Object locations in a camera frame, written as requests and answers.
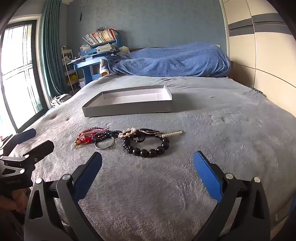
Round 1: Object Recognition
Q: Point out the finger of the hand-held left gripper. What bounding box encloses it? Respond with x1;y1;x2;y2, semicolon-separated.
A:
3;128;37;156
23;140;55;164

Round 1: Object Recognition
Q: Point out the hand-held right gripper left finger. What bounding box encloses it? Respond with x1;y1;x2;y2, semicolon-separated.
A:
24;152;103;241

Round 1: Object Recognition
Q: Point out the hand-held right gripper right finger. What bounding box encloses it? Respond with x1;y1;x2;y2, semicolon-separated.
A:
193;151;271;241

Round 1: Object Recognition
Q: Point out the silver bangle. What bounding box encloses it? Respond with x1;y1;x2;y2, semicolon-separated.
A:
95;137;115;151

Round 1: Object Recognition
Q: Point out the red bead gold chain necklace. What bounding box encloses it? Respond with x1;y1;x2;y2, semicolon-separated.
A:
74;130;97;149

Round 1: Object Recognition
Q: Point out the dark blue bead bracelet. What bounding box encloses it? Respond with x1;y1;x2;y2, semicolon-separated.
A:
92;130;120;142

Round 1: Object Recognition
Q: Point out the dark red bead bracelet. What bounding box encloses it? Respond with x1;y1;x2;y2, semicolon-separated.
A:
79;127;104;139

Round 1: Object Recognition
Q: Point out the pearl bracelet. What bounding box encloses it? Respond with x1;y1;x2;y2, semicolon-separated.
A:
118;127;137;139

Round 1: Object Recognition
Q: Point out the black bead bracelet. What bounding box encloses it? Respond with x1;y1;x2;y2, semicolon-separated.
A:
122;136;170;158

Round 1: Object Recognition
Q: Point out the black hair tie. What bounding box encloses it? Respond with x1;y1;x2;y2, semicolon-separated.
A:
138;128;162;138

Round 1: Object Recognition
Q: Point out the shallow grey cardboard box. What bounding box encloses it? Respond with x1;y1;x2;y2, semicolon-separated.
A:
82;85;173;118

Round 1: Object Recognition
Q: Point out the person's left hand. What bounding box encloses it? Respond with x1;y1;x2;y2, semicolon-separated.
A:
0;188;29;214

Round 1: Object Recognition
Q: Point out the dark framed window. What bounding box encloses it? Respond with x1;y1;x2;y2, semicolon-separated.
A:
0;20;48;135

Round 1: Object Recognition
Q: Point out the white shelf rack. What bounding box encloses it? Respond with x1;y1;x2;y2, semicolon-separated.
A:
61;46;80;93

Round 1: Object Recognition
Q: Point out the teal curtain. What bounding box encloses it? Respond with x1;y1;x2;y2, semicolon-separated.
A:
40;0;70;98

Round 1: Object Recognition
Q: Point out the blue desk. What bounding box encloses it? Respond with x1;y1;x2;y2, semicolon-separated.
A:
67;30;121;88

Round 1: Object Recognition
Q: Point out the blue pillow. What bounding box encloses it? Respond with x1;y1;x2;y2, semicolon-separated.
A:
107;42;231;77

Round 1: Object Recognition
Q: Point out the stack of papers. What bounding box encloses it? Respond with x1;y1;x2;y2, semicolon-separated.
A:
96;44;118;53

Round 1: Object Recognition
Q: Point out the row of books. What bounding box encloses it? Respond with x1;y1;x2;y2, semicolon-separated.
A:
83;28;117;46

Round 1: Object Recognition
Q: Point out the beige and grey wardrobe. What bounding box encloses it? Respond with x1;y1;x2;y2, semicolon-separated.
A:
219;0;296;112

